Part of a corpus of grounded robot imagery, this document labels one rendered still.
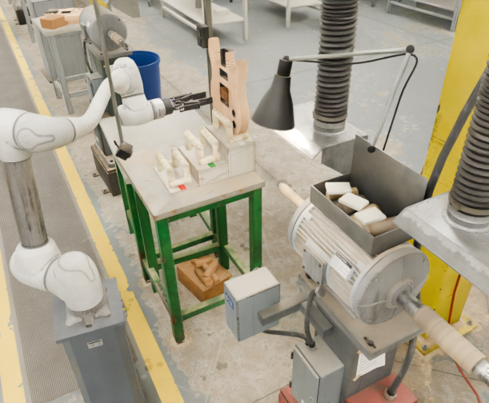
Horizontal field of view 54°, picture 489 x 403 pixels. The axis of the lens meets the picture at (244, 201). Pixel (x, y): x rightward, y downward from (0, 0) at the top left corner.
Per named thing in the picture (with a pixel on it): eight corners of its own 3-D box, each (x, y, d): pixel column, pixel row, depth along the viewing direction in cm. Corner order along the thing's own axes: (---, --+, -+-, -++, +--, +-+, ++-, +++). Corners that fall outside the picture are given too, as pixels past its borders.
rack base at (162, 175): (200, 186, 233) (199, 184, 232) (170, 195, 227) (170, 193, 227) (179, 161, 253) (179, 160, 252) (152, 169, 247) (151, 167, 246)
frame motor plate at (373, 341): (433, 328, 140) (435, 320, 138) (369, 361, 131) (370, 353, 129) (355, 256, 166) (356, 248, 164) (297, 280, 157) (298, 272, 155)
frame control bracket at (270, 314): (311, 305, 160) (312, 297, 158) (262, 327, 153) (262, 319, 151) (305, 297, 163) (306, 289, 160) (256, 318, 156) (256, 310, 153)
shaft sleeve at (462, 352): (476, 359, 108) (465, 377, 111) (491, 354, 111) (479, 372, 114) (418, 307, 121) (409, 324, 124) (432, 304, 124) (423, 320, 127)
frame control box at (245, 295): (314, 359, 159) (320, 306, 144) (258, 387, 151) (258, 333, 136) (277, 310, 177) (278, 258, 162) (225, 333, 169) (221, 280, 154)
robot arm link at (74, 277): (88, 317, 190) (75, 277, 177) (51, 304, 195) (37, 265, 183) (112, 289, 202) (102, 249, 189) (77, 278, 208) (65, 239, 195)
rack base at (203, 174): (230, 177, 239) (229, 162, 233) (199, 187, 232) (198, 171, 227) (207, 154, 258) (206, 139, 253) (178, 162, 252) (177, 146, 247)
